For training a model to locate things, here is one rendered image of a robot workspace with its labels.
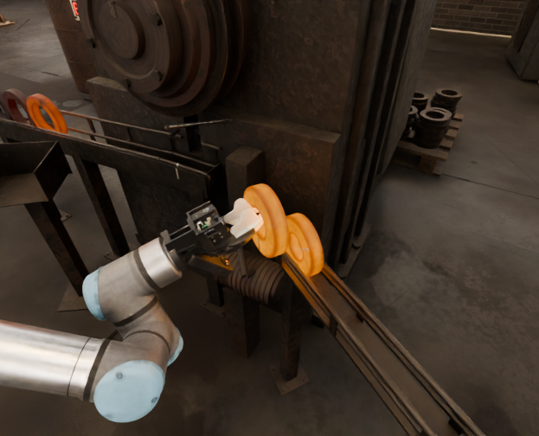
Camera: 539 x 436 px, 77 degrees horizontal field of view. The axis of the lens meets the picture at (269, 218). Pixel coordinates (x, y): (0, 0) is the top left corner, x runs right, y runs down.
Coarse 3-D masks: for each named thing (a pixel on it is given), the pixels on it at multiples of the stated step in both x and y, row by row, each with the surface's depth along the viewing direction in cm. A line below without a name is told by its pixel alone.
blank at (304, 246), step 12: (288, 216) 82; (300, 216) 80; (288, 228) 84; (300, 228) 77; (312, 228) 77; (300, 240) 79; (312, 240) 76; (288, 252) 88; (300, 252) 86; (312, 252) 76; (300, 264) 83; (312, 264) 77
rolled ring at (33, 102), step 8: (32, 96) 133; (40, 96) 133; (32, 104) 136; (40, 104) 133; (48, 104) 132; (32, 112) 140; (40, 112) 142; (48, 112) 133; (56, 112) 134; (40, 120) 143; (56, 120) 134; (64, 120) 137; (48, 128) 144; (56, 128) 137; (64, 128) 138
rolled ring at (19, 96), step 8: (8, 96) 143; (16, 96) 140; (24, 96) 141; (8, 104) 147; (24, 104) 140; (16, 112) 151; (16, 120) 151; (24, 120) 152; (32, 120) 145; (32, 128) 148
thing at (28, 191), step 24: (0, 144) 120; (24, 144) 121; (48, 144) 121; (0, 168) 125; (24, 168) 126; (48, 168) 114; (0, 192) 119; (24, 192) 118; (48, 192) 113; (48, 216) 126; (48, 240) 133; (72, 264) 143; (72, 288) 160
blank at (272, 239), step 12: (252, 192) 70; (264, 192) 67; (252, 204) 72; (264, 204) 66; (276, 204) 66; (264, 216) 67; (276, 216) 65; (264, 228) 75; (276, 228) 65; (264, 240) 71; (276, 240) 66; (288, 240) 68; (264, 252) 73; (276, 252) 68
